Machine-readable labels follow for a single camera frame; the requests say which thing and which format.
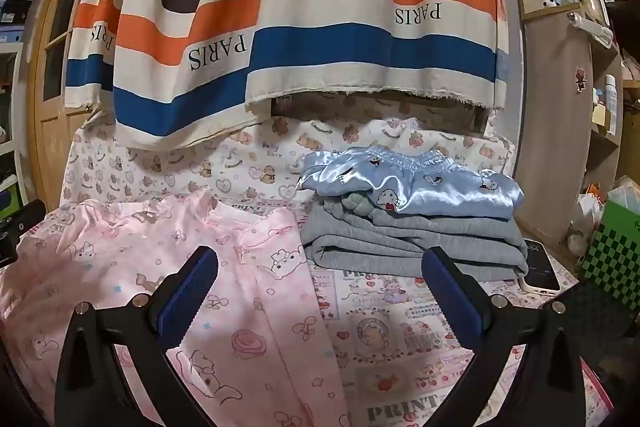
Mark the blue satin cat print pants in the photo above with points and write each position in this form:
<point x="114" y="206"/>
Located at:
<point x="450" y="197"/>

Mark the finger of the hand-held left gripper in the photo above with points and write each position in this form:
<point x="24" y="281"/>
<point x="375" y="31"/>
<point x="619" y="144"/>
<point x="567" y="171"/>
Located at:
<point x="30" y="209"/>

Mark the wooden shelf unit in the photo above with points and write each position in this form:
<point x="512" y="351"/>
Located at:
<point x="550" y="132"/>

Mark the phone in white case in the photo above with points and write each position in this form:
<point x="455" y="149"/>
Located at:
<point x="542" y="274"/>

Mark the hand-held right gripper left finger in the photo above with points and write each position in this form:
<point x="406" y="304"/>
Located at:
<point x="187" y="302"/>

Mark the green checkered bag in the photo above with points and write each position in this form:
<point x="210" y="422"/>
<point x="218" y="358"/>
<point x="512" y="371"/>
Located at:
<point x="615" y="252"/>

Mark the pink cartoon print pants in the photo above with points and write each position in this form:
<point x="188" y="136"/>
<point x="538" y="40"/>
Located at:
<point x="100" y="257"/>

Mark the white spray bottle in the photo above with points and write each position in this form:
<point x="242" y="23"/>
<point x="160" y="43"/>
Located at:
<point x="611" y="107"/>

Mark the dark tablet in pink case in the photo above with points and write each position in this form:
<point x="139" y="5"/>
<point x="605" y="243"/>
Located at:
<point x="600" y="312"/>

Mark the white shelf unit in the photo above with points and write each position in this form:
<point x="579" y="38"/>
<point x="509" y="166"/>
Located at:
<point x="12" y="107"/>

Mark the wooden door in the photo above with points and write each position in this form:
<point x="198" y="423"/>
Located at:
<point x="52" y="142"/>

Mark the stack of shoe boxes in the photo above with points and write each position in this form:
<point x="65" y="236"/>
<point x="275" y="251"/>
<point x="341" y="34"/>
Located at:
<point x="17" y="2"/>

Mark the white plastic bag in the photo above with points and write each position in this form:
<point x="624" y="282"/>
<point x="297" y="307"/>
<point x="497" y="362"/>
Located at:
<point x="622" y="194"/>

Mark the grey fleece pants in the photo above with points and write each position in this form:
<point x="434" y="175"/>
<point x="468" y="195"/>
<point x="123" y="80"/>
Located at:
<point x="400" y="242"/>

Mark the bear sticker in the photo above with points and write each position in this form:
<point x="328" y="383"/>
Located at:
<point x="580" y="80"/>

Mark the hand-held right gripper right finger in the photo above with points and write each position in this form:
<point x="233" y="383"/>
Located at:
<point x="452" y="302"/>

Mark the striped curtain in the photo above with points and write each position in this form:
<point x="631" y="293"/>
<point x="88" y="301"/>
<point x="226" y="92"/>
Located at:
<point x="325" y="7"/>

